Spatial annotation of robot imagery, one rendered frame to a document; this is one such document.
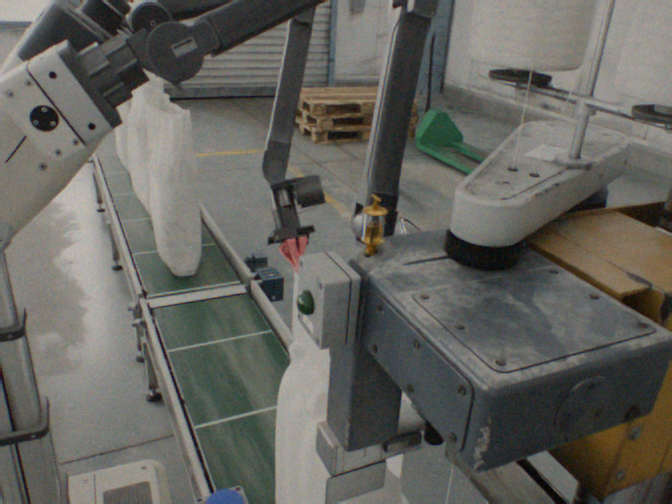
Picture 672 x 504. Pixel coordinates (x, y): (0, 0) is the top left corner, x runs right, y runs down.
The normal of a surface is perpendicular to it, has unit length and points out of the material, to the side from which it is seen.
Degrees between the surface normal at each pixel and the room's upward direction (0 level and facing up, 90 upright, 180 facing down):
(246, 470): 0
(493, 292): 0
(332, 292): 90
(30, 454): 90
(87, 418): 0
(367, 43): 90
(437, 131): 75
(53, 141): 90
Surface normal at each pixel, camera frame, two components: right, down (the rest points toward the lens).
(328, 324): 0.42, 0.41
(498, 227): 0.05, 0.43
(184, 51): 0.27, 0.24
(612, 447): -0.91, 0.13
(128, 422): 0.06, -0.90
